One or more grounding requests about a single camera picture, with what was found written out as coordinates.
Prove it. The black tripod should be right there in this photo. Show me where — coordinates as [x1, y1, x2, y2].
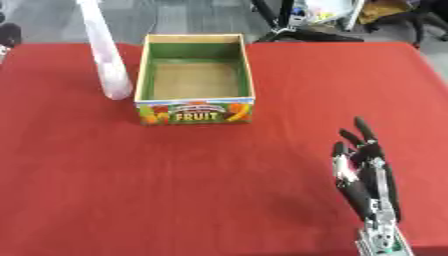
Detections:
[250, 0, 366, 44]

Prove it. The cardboard box with green inside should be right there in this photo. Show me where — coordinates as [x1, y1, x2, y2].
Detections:
[133, 33, 258, 126]

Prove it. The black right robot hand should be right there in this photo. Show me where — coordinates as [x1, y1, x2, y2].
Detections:
[329, 115, 405, 223]

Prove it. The dark bag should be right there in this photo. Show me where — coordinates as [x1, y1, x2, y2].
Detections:
[0, 12, 25, 49]

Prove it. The black office chair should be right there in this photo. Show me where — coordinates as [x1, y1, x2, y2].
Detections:
[355, 0, 448, 48]

